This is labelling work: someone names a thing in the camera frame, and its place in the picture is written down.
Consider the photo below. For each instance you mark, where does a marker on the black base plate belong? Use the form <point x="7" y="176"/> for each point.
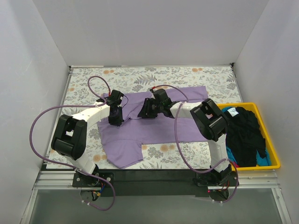
<point x="152" y="182"/>

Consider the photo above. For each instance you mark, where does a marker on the purple t shirt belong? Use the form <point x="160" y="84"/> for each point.
<point x="123" y="145"/>

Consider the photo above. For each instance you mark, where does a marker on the teal t shirt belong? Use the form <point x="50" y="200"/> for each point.
<point x="261" y="161"/>

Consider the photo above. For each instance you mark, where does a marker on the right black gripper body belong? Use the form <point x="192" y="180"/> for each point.
<point x="148" y="108"/>

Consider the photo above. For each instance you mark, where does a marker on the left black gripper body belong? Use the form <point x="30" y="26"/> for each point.
<point x="116" y="115"/>

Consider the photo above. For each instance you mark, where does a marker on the floral table mat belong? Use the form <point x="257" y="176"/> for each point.
<point x="86" y="84"/>

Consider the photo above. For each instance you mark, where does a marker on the aluminium frame rail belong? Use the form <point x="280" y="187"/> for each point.
<point x="47" y="180"/>

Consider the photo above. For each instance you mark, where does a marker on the yellow plastic bin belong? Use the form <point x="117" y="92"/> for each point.
<point x="249" y="145"/>

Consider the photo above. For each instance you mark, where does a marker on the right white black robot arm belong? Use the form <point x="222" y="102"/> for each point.
<point x="210" y="121"/>

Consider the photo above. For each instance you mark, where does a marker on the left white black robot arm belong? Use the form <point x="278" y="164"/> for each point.
<point x="70" y="135"/>

